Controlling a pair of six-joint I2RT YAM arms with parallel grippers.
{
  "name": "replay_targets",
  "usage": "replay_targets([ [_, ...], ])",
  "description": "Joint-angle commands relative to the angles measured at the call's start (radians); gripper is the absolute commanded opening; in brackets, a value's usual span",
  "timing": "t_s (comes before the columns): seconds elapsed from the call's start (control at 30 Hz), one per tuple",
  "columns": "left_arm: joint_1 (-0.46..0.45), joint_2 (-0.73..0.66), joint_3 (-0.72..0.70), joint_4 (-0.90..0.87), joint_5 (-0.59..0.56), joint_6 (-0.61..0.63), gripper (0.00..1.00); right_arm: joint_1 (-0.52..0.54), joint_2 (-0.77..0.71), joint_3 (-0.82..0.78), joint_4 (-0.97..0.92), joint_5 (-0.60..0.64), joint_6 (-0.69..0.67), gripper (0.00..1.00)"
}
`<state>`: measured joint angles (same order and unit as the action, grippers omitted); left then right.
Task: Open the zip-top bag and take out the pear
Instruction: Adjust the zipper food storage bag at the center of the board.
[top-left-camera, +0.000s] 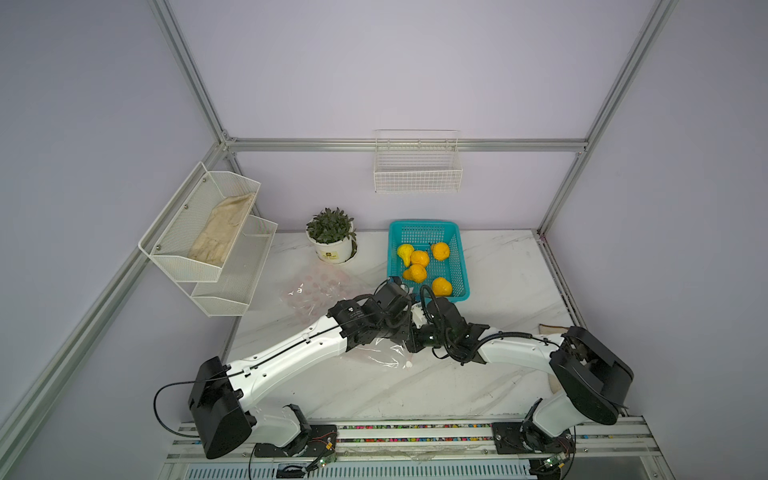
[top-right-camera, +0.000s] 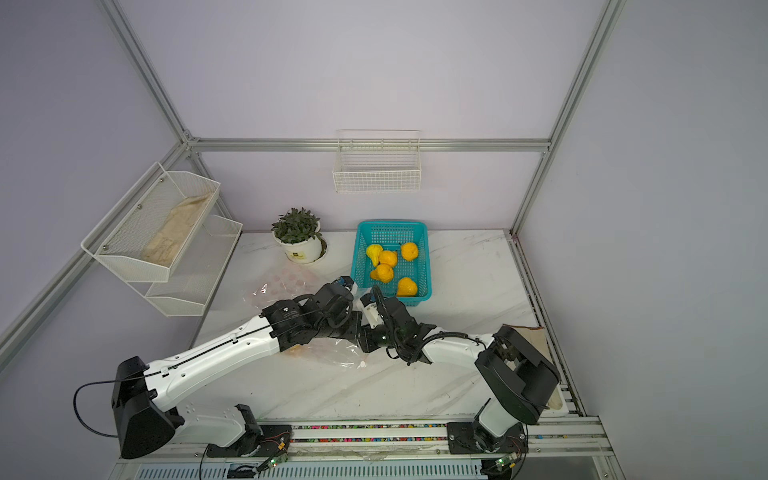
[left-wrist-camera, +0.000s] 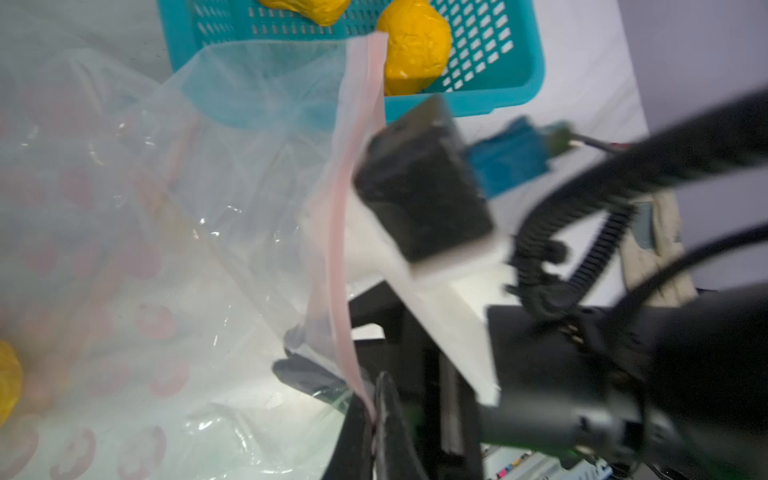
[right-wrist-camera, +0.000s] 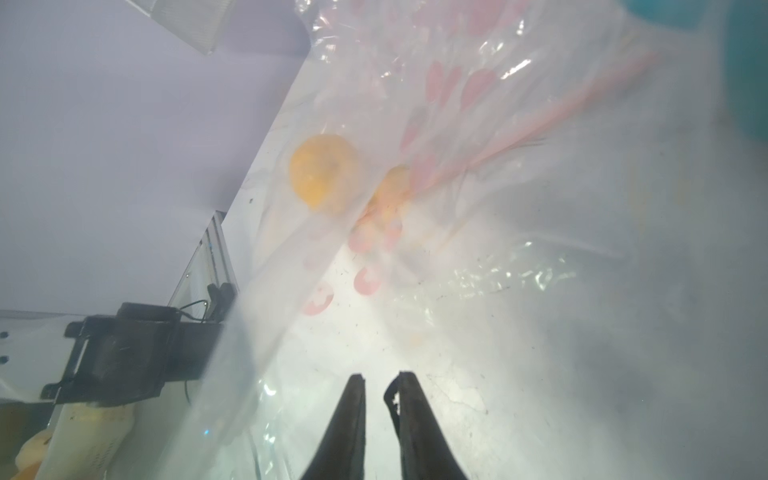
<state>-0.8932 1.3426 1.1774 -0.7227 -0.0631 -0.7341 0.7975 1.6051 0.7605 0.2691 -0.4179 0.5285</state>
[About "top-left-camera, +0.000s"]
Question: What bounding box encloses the clear zip-top bag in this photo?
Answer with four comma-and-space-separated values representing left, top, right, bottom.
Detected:
349, 337, 413, 370
280, 262, 369, 325

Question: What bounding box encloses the yellow pear bag top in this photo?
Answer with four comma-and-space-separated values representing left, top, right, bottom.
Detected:
403, 264, 428, 284

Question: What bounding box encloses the bright yellow pear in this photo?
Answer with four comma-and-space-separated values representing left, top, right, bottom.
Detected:
396, 243, 415, 268

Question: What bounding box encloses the orange yellow pear bag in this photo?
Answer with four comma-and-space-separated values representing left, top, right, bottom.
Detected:
431, 242, 451, 261

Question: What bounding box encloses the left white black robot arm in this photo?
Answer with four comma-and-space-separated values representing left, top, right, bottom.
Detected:
188, 278, 414, 460

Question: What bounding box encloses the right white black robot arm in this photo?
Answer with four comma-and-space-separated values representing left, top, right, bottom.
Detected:
409, 286, 634, 440

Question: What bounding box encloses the teal plastic basket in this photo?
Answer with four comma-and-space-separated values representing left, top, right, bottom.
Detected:
387, 220, 470, 302

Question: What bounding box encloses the potted green plant white pot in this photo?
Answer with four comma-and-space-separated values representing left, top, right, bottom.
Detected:
305, 207, 356, 264

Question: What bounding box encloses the beige work glove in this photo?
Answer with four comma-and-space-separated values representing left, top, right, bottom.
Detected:
538, 324, 569, 335

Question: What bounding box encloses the white mesh lower shelf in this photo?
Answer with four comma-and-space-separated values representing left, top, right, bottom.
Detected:
191, 215, 278, 317

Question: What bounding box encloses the white mesh shelf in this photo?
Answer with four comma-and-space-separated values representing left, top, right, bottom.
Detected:
191, 215, 278, 317
138, 163, 261, 283

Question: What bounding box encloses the beige cloth in shelf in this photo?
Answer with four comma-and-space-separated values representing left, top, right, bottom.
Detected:
188, 193, 256, 267

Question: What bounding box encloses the white mesh upper shelf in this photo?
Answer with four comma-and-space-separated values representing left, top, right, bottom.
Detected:
138, 163, 261, 283

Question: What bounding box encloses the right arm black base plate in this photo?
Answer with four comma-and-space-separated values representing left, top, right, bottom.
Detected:
491, 421, 575, 455

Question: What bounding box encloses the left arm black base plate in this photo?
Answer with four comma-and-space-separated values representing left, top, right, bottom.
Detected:
253, 424, 338, 458

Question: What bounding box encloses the white wire wall basket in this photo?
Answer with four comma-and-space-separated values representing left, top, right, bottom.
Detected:
373, 129, 463, 194

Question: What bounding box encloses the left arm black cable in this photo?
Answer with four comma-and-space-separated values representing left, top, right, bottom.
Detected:
152, 380, 199, 439

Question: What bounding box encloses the aluminium rail with coloured beads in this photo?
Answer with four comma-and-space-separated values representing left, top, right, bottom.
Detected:
164, 416, 661, 464

